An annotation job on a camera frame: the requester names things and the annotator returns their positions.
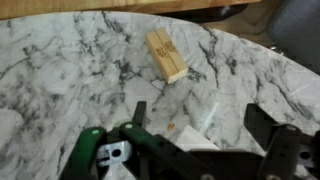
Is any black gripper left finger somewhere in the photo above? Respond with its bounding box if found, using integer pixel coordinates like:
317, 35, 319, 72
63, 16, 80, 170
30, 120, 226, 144
59, 100, 193, 180

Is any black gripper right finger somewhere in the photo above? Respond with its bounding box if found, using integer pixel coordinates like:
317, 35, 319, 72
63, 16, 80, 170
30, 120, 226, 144
243, 103, 320, 180

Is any light wooden block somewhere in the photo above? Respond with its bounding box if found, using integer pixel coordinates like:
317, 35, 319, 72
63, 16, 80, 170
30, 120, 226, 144
145, 27, 189, 85

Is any grey padded office chair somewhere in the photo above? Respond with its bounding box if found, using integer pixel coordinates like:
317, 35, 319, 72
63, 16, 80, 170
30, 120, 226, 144
266, 0, 320, 73

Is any light wooden board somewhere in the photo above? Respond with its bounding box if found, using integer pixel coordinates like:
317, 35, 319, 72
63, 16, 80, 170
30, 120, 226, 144
0, 0, 261, 21

